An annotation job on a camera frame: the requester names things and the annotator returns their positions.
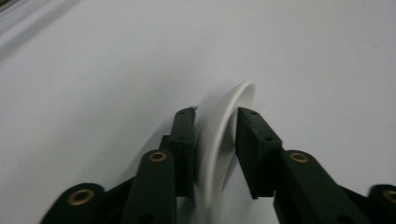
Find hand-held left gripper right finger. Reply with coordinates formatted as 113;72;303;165
234;106;284;200

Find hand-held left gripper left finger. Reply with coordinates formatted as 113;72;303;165
159;106;198;198

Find white ceramic spoon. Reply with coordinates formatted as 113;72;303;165
186;79;257;224

